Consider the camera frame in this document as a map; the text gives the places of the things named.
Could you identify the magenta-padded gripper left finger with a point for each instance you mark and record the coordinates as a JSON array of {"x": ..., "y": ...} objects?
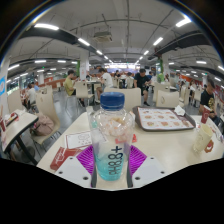
[{"x": 71, "y": 171}]

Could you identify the beige dining chairs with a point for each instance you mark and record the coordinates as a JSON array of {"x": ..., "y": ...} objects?
[{"x": 83, "y": 90}]

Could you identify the brown food tray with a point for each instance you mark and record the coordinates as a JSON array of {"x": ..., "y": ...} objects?
[{"x": 163, "y": 119}]

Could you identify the ceiling air conditioner unit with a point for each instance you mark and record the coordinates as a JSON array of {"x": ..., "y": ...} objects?
[{"x": 102, "y": 36}]

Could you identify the beige chair with bag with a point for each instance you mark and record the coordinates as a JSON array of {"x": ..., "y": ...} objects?
[{"x": 45, "y": 105}]

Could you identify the clear blue-capped water bottle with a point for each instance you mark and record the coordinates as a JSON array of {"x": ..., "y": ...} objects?
[{"x": 111, "y": 133}]

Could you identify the beige side table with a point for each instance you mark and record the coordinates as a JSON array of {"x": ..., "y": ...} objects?
[{"x": 18, "y": 126}]

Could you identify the ceiling strip lights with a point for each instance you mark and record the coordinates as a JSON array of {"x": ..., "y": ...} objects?
[{"x": 46, "y": 26}]

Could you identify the white paper with red print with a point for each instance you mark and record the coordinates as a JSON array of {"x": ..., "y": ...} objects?
[{"x": 78, "y": 140}]

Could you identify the beige chair with round hole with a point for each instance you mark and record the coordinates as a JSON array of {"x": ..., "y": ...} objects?
[
  {"x": 167, "y": 99},
  {"x": 133, "y": 98}
]

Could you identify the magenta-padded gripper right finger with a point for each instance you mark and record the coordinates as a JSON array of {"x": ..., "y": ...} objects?
[{"x": 148, "y": 171}]

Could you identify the red printed card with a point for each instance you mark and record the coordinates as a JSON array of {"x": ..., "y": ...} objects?
[{"x": 61, "y": 156}]

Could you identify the pink bag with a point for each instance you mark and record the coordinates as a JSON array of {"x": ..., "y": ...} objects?
[{"x": 43, "y": 125}]

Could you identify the red paper cup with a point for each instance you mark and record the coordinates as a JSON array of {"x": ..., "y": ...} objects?
[{"x": 205, "y": 115}]

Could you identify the white crumpled napkin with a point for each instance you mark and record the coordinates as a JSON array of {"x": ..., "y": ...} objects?
[{"x": 180, "y": 110}]

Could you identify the person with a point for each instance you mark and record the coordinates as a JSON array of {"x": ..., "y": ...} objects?
[
  {"x": 106, "y": 80},
  {"x": 69, "y": 85},
  {"x": 141, "y": 81},
  {"x": 31, "y": 96},
  {"x": 208, "y": 100}
]

